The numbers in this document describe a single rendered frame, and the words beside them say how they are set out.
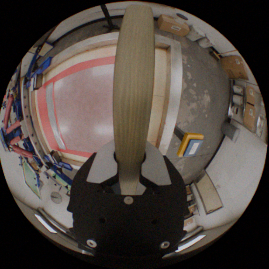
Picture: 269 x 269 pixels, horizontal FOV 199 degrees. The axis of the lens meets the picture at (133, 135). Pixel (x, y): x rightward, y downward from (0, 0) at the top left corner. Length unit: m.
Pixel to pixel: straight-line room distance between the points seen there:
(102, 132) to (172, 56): 0.34
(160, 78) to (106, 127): 0.24
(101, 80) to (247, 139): 3.31
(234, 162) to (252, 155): 0.77
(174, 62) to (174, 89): 0.09
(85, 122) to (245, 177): 3.56
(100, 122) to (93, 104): 0.07
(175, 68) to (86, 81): 0.27
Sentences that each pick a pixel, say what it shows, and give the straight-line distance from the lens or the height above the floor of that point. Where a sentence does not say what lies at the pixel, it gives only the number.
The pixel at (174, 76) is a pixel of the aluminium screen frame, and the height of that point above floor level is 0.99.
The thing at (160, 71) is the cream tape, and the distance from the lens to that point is 0.27.
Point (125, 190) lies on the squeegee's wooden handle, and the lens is 0.15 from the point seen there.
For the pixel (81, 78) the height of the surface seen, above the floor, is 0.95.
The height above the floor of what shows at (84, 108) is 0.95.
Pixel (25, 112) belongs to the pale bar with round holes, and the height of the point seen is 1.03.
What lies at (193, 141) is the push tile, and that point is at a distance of 0.39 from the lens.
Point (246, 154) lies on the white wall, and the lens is 3.24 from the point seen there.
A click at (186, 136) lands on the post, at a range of 0.37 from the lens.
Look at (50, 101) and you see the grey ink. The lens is 0.44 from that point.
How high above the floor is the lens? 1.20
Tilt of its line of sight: 61 degrees down
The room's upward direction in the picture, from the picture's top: 179 degrees clockwise
